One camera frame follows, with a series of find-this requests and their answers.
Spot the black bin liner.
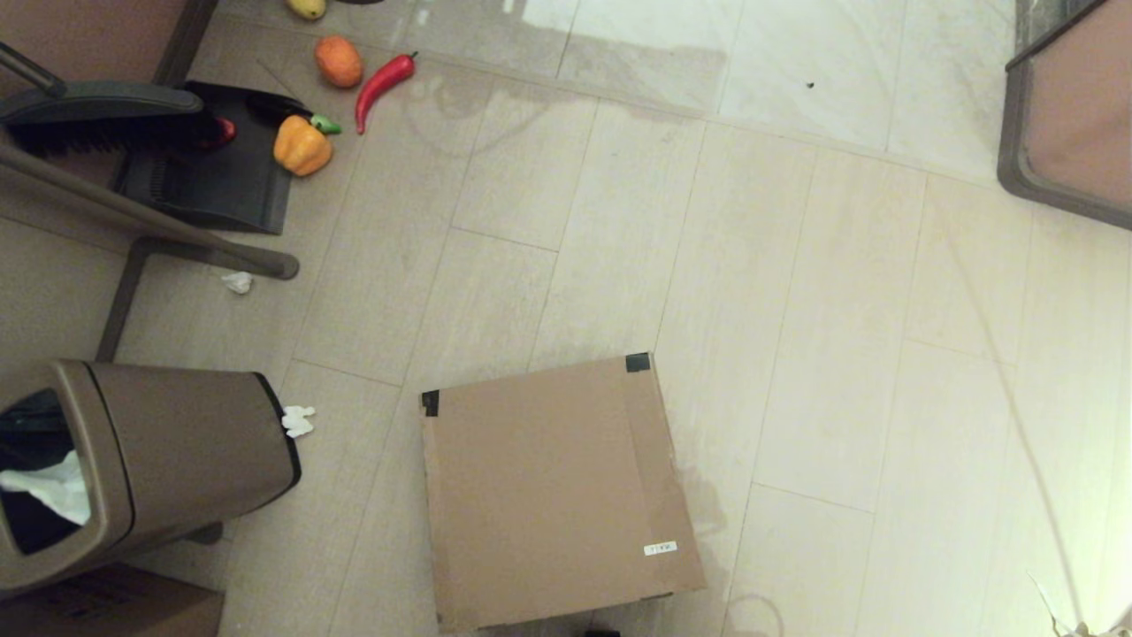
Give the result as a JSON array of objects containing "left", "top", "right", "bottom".
[{"left": 0, "top": 389, "right": 90, "bottom": 556}]

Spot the orange toy fruit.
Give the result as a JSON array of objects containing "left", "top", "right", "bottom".
[{"left": 314, "top": 35, "right": 364, "bottom": 89}]

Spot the brown table with grey frame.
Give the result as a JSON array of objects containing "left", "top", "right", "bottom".
[
  {"left": 998, "top": 0, "right": 1132, "bottom": 233},
  {"left": 0, "top": 0, "right": 220, "bottom": 98}
]

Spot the red toy chili pepper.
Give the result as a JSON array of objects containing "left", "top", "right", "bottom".
[{"left": 355, "top": 51, "right": 418, "bottom": 135}]

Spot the dark toy eggplant green stem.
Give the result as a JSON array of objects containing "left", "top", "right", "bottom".
[{"left": 243, "top": 92, "right": 343, "bottom": 135}]

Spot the black broom brush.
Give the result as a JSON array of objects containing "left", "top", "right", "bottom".
[{"left": 0, "top": 42, "right": 218, "bottom": 160}]

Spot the white crumpled plastic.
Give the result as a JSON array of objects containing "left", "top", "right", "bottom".
[{"left": 1026, "top": 571, "right": 1102, "bottom": 637}]

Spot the brown metal tube frame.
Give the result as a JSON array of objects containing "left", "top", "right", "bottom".
[{"left": 0, "top": 142, "right": 300, "bottom": 364}]

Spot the orange toy bell pepper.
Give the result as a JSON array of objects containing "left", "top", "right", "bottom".
[{"left": 272, "top": 113, "right": 334, "bottom": 178}]

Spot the black dustpan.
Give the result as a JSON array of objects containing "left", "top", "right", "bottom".
[{"left": 113, "top": 80, "right": 312, "bottom": 235}]

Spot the brown cardboard shoe box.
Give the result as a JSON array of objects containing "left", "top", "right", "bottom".
[{"left": 420, "top": 352, "right": 708, "bottom": 634}]

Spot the brown trash bin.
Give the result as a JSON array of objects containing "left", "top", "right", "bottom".
[{"left": 0, "top": 358, "right": 302, "bottom": 599}]

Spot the white tissue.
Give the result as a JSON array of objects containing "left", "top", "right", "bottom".
[{"left": 0, "top": 449, "right": 92, "bottom": 527}]

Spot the closed brown cardboard carton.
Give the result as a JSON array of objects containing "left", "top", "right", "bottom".
[{"left": 0, "top": 562, "right": 225, "bottom": 637}]

